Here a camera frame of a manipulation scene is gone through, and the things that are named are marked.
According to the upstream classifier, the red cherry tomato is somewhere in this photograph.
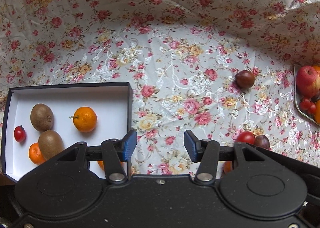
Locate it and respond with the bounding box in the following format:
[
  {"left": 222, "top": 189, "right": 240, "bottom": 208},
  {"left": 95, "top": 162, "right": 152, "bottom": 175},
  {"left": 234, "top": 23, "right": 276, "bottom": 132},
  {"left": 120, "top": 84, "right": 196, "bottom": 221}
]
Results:
[{"left": 236, "top": 131, "right": 255, "bottom": 145}]

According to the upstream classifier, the mandarin with stem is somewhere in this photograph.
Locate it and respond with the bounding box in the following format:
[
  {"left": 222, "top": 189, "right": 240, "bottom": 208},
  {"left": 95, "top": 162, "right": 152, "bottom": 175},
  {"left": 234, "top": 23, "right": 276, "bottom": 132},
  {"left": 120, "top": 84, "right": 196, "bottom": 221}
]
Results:
[{"left": 69, "top": 106, "right": 97, "bottom": 133}]

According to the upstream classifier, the pale green tray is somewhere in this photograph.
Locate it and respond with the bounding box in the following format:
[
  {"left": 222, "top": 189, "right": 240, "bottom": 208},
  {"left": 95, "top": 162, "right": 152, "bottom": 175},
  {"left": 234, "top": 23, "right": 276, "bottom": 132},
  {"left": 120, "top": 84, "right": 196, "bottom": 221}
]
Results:
[{"left": 293, "top": 64, "right": 319, "bottom": 127}]

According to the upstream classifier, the mandarin beside kiwi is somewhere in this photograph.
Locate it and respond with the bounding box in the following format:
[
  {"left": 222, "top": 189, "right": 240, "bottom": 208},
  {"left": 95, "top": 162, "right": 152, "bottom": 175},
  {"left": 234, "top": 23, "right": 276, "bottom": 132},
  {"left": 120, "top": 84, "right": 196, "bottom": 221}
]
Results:
[{"left": 28, "top": 142, "right": 46, "bottom": 165}]

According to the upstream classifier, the back large orange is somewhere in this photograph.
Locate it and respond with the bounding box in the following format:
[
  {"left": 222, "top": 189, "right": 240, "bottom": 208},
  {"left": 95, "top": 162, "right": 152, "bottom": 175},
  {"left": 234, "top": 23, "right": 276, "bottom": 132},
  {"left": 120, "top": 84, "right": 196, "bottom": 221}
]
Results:
[{"left": 312, "top": 65, "right": 320, "bottom": 75}]

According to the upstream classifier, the purple plum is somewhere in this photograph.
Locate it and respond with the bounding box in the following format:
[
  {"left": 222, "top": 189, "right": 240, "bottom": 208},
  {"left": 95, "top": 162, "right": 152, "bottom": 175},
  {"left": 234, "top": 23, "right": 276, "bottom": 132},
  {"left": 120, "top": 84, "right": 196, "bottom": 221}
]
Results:
[{"left": 254, "top": 135, "right": 270, "bottom": 149}]

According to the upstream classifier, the brown kiwi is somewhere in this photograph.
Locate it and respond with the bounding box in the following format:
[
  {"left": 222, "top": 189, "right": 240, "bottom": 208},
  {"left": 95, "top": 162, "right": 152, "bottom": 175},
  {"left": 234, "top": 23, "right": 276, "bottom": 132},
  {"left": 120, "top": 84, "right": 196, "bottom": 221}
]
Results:
[{"left": 38, "top": 130, "right": 65, "bottom": 160}]

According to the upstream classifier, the tray cherry tomato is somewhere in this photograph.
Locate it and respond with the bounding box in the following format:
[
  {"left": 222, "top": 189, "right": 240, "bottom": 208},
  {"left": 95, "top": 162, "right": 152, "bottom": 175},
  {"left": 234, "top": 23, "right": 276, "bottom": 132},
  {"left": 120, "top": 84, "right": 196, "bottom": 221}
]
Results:
[
  {"left": 307, "top": 102, "right": 317, "bottom": 115},
  {"left": 299, "top": 97, "right": 311, "bottom": 111}
]

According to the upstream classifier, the floral tablecloth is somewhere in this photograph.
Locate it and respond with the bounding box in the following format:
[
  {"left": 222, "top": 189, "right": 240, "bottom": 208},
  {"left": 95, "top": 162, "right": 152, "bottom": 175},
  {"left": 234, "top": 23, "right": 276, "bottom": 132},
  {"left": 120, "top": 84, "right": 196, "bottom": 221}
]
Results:
[{"left": 1, "top": 0, "right": 319, "bottom": 175}]

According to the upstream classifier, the knobbed orange with stem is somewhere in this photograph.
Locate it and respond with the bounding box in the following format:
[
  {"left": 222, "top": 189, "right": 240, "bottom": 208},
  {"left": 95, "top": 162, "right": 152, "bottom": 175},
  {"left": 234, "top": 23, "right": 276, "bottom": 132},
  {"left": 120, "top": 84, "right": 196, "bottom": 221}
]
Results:
[{"left": 313, "top": 100, "right": 320, "bottom": 125}]

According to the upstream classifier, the kiwi with round end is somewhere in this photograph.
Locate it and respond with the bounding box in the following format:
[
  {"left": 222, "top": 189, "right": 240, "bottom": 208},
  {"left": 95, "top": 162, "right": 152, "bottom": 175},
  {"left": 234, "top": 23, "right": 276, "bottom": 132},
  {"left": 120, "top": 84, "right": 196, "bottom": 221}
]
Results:
[{"left": 30, "top": 103, "right": 54, "bottom": 132}]

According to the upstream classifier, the left tray cherry tomato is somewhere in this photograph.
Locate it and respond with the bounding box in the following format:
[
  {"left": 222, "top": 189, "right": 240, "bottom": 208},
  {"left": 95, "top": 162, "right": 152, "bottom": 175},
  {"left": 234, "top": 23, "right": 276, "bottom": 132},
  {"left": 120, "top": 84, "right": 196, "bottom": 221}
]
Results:
[{"left": 299, "top": 97, "right": 311, "bottom": 111}]

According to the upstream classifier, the cherry tomato in box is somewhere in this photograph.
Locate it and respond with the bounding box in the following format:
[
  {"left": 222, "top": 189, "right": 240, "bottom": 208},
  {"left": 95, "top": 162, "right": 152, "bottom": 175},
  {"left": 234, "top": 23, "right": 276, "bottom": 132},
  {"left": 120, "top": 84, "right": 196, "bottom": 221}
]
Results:
[{"left": 14, "top": 125, "right": 27, "bottom": 143}]

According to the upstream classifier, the dark box with white inside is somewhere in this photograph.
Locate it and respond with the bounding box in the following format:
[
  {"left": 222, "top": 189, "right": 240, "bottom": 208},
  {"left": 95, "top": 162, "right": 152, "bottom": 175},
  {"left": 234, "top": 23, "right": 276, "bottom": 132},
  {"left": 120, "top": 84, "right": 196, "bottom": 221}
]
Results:
[{"left": 2, "top": 82, "right": 132, "bottom": 182}]

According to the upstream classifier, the large red apple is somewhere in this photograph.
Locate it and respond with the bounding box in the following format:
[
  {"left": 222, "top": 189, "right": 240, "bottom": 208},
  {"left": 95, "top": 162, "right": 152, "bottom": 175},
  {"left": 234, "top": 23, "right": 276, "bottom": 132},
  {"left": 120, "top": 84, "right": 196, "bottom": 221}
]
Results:
[{"left": 296, "top": 65, "right": 319, "bottom": 98}]

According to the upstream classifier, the right tray cherry tomato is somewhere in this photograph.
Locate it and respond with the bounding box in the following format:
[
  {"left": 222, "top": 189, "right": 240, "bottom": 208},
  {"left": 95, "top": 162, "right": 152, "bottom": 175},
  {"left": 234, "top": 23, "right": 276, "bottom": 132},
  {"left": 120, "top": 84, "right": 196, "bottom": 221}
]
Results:
[{"left": 307, "top": 102, "right": 317, "bottom": 115}]

